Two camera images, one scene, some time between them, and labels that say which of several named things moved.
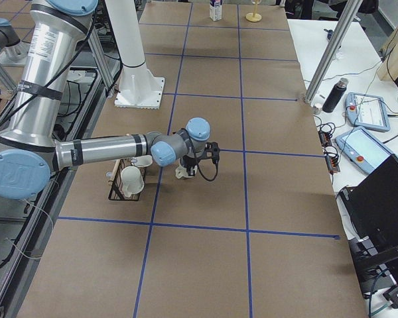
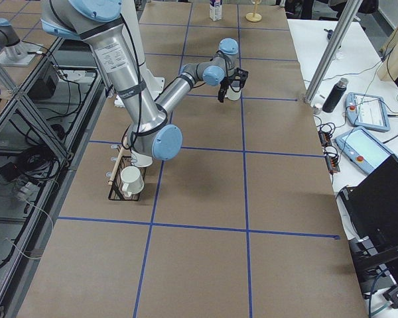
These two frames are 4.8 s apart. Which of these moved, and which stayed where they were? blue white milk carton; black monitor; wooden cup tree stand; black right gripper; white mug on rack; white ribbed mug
Moved: white ribbed mug; black right gripper
Stayed: white mug on rack; black monitor; wooden cup tree stand; blue white milk carton
